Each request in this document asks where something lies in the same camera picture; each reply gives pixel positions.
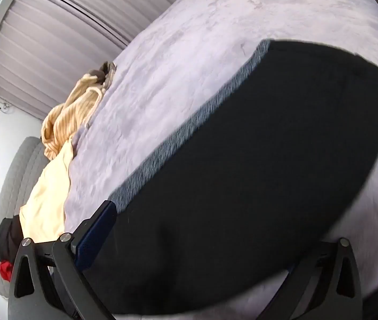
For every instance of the lavender fleece blanket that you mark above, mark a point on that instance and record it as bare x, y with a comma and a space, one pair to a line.
192, 56

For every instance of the red cloth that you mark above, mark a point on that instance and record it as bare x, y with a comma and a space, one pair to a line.
5, 269

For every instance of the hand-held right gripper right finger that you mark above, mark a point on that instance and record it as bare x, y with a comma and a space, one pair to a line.
345, 255

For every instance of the black cloth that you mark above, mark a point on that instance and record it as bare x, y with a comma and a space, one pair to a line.
7, 236

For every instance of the yellow striped garment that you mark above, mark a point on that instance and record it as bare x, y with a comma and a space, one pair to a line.
72, 113

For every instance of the black pants grey waistband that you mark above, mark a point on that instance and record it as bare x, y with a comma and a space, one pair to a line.
242, 173

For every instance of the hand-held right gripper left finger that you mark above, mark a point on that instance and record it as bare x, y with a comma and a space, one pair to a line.
98, 228

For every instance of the dark brown cloth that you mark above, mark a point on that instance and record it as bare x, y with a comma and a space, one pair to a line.
104, 73

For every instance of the pale yellow cloth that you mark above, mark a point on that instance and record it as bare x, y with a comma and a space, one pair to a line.
48, 193

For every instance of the pleated grey curtain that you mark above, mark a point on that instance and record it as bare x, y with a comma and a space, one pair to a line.
58, 40

